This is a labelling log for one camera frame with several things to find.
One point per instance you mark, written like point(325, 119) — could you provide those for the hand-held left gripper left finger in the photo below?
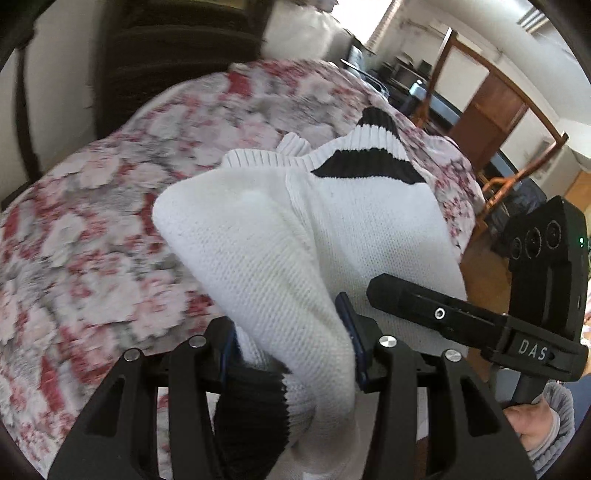
point(228, 355)

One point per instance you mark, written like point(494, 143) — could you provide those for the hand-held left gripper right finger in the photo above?
point(353, 332)

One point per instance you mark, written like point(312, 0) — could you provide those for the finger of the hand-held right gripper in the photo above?
point(415, 304)

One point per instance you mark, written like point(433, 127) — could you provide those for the white sweater with black trim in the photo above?
point(277, 258)

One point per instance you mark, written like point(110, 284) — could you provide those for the person's right hand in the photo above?
point(531, 424)

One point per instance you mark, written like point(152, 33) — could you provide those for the brown wooden door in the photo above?
point(496, 122)

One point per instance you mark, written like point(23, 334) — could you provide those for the floral bedsheet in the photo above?
point(92, 230)

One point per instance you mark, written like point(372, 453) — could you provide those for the white pillow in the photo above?
point(309, 37)

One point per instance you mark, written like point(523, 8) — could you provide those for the dark wooden cabinet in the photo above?
point(161, 55)

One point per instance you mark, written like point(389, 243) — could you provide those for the wooden furniture frame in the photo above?
point(494, 183)

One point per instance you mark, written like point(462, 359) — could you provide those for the black iron bed post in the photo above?
point(25, 115)

